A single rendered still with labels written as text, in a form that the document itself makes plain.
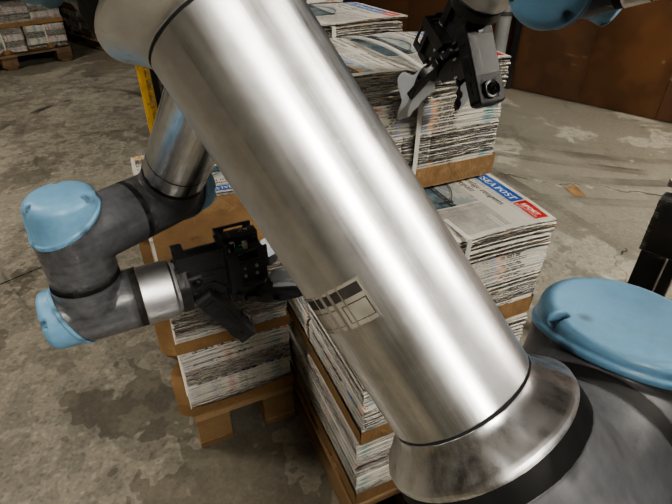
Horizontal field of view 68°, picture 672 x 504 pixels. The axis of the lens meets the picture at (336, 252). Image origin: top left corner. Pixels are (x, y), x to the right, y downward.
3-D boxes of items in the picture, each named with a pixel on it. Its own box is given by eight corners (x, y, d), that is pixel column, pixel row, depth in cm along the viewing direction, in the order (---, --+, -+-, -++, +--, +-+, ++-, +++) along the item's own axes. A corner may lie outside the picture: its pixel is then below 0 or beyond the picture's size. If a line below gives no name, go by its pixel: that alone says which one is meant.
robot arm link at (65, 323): (30, 312, 53) (56, 368, 58) (138, 284, 57) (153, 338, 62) (30, 273, 59) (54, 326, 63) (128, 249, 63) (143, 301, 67)
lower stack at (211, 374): (200, 450, 142) (157, 285, 108) (162, 294, 200) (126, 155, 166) (298, 414, 152) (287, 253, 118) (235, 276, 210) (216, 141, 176)
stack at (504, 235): (353, 540, 122) (365, 267, 75) (234, 276, 210) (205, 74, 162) (482, 480, 135) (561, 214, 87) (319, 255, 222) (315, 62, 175)
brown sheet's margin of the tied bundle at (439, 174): (425, 188, 95) (428, 167, 92) (358, 136, 116) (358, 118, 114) (492, 173, 100) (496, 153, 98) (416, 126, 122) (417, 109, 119)
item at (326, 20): (261, 33, 105) (261, 28, 105) (226, 13, 127) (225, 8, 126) (408, 20, 118) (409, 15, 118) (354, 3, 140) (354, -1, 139)
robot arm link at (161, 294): (153, 336, 62) (143, 298, 68) (190, 325, 63) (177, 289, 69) (140, 289, 57) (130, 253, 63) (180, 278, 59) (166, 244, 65)
